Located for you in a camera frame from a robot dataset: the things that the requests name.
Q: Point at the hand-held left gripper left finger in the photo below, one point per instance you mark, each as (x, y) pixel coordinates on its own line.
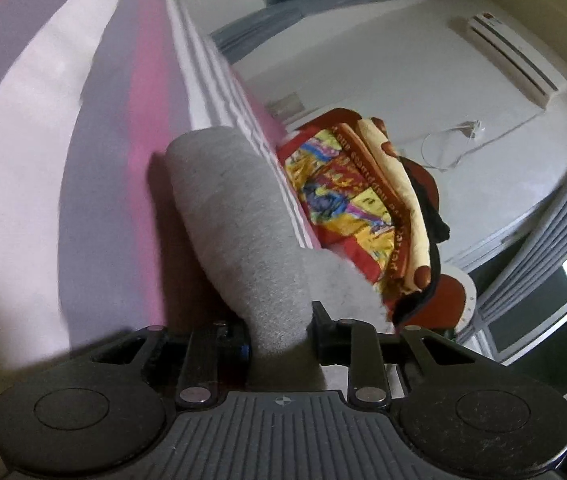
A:
(236, 345)

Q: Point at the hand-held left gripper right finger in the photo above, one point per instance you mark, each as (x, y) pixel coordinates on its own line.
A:
(321, 340)

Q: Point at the grey sock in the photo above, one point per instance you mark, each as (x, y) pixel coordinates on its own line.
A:
(243, 220)

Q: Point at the colourful printed blanket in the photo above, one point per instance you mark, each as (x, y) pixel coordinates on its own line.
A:
(343, 185)

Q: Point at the black cloth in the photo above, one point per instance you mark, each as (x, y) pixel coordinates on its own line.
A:
(431, 210)

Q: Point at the pink striped bed sheet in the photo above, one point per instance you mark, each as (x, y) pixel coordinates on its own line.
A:
(38, 135)

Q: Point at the white air conditioner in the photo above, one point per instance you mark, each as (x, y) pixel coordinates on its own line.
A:
(513, 55)

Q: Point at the wall outlet plate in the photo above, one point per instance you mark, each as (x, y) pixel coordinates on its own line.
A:
(286, 106)

